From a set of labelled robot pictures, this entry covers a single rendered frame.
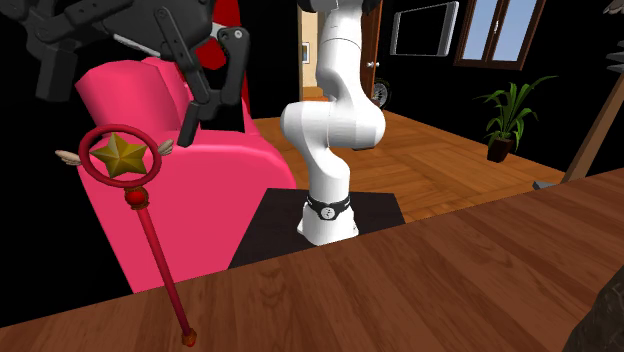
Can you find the brown framed window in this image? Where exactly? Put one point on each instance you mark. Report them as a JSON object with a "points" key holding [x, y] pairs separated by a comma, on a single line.
{"points": [[502, 29]]}

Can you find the brown wooden door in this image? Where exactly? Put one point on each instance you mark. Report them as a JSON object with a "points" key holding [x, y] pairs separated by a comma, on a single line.
{"points": [[370, 44]]}

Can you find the black spoked wheel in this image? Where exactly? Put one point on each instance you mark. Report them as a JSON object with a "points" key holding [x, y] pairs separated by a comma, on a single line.
{"points": [[382, 92]]}

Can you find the slanted wooden post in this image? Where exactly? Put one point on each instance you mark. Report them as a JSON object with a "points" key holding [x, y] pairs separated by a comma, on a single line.
{"points": [[597, 131]]}

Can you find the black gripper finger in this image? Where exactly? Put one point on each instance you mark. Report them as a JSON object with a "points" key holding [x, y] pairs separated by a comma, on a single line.
{"points": [[233, 63], [56, 73]]}

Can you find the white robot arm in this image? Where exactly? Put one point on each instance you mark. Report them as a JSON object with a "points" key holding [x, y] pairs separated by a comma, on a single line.
{"points": [[331, 126]]}

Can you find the black robot stand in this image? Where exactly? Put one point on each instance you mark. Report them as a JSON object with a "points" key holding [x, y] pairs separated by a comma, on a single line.
{"points": [[273, 219]]}

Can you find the green potted plant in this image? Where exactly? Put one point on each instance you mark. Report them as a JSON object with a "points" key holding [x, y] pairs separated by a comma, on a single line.
{"points": [[509, 114]]}

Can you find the dark rock-like object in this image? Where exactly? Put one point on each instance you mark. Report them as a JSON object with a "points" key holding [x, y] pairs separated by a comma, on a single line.
{"points": [[602, 322]]}

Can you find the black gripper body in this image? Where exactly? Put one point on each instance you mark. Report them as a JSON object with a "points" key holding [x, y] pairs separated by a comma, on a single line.
{"points": [[122, 19]]}

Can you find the red star wand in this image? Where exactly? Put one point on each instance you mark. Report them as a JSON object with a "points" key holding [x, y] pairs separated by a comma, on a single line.
{"points": [[146, 229]]}

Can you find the pink sofa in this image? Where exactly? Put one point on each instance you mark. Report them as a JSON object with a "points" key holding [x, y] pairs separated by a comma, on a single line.
{"points": [[209, 190]]}

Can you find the wall television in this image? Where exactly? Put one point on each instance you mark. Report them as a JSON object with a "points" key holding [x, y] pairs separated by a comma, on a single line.
{"points": [[421, 29]]}

